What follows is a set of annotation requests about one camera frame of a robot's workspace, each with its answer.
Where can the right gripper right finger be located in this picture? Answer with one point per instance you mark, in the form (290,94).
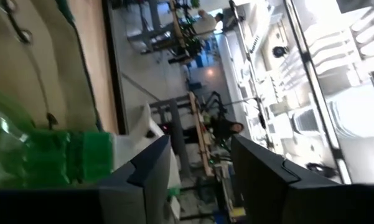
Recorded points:
(283,196)

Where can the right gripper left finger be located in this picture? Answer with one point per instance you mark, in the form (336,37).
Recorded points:
(137,193)

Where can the green spray bottle white trigger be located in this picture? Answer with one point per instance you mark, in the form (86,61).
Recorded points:
(49,155)

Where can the beige canvas gardening bag green trim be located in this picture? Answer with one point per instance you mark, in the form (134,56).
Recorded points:
(34,62)

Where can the person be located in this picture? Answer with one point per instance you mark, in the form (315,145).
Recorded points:
(205,21)
(225,127)

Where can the black aluminium table frame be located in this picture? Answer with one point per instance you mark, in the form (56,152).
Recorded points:
(113,62)

